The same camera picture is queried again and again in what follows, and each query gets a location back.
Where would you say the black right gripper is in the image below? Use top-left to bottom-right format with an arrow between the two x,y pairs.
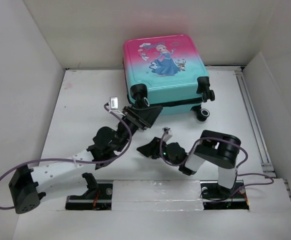
136,135 -> 180,166

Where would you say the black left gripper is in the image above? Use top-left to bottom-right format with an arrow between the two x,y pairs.
113,105 -> 162,153

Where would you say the pink teal kids suitcase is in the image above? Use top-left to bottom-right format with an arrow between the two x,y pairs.
122,34 -> 215,122

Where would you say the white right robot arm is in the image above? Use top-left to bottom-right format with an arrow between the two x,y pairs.
136,127 -> 241,199

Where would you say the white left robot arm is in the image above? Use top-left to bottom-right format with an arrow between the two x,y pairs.
8,104 -> 163,215

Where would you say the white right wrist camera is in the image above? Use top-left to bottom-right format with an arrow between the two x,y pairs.
161,127 -> 173,142

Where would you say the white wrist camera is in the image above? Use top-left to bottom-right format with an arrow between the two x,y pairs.
109,97 -> 119,111
161,127 -> 173,142

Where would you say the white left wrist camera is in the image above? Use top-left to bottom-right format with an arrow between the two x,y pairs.
109,97 -> 119,111

